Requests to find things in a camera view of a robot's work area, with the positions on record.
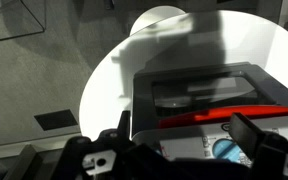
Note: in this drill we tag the blue toy stove knob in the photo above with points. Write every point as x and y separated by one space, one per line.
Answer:
224 150

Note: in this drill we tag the black toy oven door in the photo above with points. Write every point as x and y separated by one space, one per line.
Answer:
144 100

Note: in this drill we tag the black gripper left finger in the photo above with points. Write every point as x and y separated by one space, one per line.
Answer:
124 123

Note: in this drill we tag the small white round table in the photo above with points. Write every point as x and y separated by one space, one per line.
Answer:
150 18

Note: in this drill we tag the black square floor plate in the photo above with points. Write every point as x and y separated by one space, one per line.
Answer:
55 120

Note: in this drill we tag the white toy kitchen stove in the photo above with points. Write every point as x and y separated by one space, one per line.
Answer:
184 146

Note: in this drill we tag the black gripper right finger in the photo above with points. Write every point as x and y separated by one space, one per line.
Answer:
245 133

